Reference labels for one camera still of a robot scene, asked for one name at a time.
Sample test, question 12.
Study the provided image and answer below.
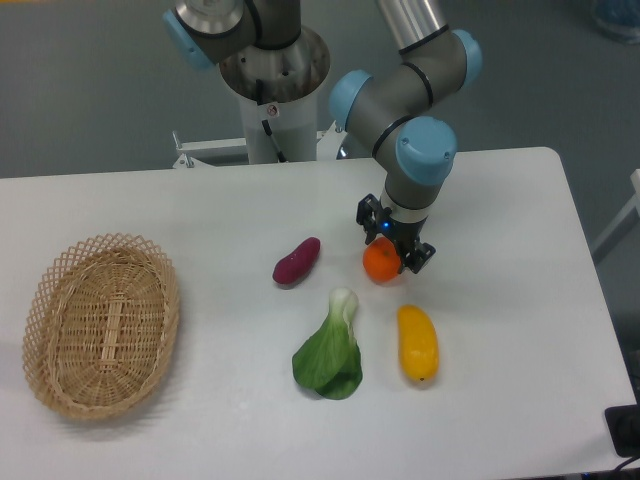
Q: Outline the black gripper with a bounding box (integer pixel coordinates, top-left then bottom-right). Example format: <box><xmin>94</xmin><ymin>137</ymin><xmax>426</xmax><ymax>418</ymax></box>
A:
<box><xmin>356</xmin><ymin>194</ymin><xmax>435</xmax><ymax>274</ymax></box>

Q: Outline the orange fruit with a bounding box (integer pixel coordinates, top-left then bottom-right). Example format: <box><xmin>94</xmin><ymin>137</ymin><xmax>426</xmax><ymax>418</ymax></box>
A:
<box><xmin>362</xmin><ymin>237</ymin><xmax>401</xmax><ymax>283</ymax></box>

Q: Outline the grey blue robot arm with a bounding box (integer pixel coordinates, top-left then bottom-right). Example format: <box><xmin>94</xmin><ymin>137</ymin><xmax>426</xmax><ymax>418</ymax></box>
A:
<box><xmin>163</xmin><ymin>1</ymin><xmax>483</xmax><ymax>272</ymax></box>

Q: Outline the yellow mango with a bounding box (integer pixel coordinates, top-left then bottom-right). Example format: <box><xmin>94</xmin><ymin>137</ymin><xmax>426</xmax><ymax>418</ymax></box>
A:
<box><xmin>396</xmin><ymin>304</ymin><xmax>440</xmax><ymax>388</ymax></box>

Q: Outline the purple sweet potato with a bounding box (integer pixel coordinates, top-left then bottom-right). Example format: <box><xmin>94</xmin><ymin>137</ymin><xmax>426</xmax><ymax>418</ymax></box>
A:
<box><xmin>272</xmin><ymin>237</ymin><xmax>321</xmax><ymax>286</ymax></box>

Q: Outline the green bok choy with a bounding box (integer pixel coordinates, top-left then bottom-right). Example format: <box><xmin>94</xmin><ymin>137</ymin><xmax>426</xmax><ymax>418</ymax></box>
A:
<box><xmin>292</xmin><ymin>287</ymin><xmax>363</xmax><ymax>400</ymax></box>

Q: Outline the black device at table edge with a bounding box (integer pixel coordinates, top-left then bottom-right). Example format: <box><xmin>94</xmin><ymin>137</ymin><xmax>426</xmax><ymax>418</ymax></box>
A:
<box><xmin>604</xmin><ymin>404</ymin><xmax>639</xmax><ymax>458</ymax></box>

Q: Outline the woven wicker basket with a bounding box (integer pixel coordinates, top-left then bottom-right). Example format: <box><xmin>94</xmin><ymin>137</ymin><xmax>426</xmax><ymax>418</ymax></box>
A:
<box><xmin>22</xmin><ymin>233</ymin><xmax>180</xmax><ymax>421</ymax></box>

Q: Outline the blue object top right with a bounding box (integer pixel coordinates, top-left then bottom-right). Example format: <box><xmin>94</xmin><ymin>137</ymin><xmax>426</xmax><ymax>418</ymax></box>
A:
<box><xmin>591</xmin><ymin>0</ymin><xmax>639</xmax><ymax>45</ymax></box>

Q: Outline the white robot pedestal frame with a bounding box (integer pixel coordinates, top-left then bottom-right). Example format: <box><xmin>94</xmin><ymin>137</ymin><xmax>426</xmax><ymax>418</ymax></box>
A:
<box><xmin>173</xmin><ymin>92</ymin><xmax>347</xmax><ymax>169</ymax></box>

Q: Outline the white frame at right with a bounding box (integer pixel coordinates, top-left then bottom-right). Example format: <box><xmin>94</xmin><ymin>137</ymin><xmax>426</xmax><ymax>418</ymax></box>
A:
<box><xmin>590</xmin><ymin>169</ymin><xmax>639</xmax><ymax>265</ymax></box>

